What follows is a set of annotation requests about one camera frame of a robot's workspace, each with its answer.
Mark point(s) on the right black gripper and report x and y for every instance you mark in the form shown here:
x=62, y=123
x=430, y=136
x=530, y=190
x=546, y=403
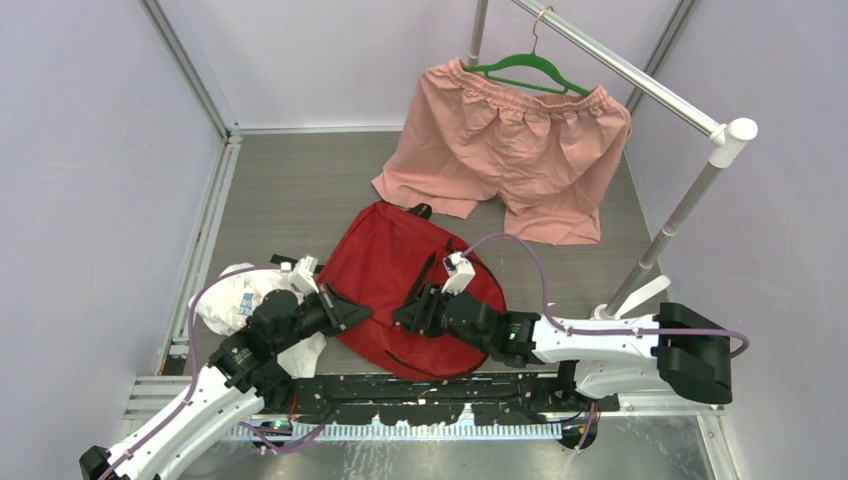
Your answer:
x=424, y=311

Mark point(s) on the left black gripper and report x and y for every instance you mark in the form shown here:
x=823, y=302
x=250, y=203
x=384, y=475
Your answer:
x=339, y=312

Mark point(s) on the red backpack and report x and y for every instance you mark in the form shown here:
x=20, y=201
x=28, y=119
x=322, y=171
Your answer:
x=383, y=261

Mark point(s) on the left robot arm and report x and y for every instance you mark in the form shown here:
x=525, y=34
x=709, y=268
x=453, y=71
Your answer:
x=241, y=378

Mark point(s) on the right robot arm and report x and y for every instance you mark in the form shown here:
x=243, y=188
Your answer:
x=675, y=349

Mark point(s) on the white crumpled cloth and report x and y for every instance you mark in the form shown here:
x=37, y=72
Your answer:
x=225, y=306

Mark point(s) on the pink skirt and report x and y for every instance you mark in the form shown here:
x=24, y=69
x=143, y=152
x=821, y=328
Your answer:
x=550, y=158

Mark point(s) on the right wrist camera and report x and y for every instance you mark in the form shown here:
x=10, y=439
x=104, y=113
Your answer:
x=460, y=271

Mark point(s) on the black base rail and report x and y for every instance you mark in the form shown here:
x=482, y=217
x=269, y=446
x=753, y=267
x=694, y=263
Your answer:
x=491, y=398

